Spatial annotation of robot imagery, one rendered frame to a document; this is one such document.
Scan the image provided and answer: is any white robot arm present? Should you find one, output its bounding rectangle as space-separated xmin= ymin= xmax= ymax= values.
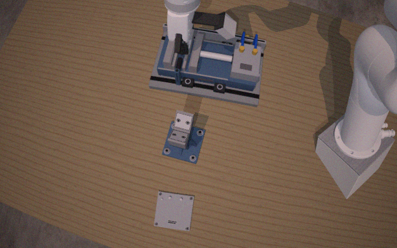
xmin=164 ymin=0 xmax=397 ymax=159

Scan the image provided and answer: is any grey long narrow bar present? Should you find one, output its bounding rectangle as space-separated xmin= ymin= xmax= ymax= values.
xmin=172 ymin=53 xmax=179 ymax=70

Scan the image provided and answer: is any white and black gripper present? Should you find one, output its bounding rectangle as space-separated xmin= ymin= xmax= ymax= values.
xmin=165 ymin=5 xmax=199 ymax=55

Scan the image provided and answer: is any grey flat bar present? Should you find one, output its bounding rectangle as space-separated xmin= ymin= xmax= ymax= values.
xmin=182 ymin=54 xmax=189 ymax=71

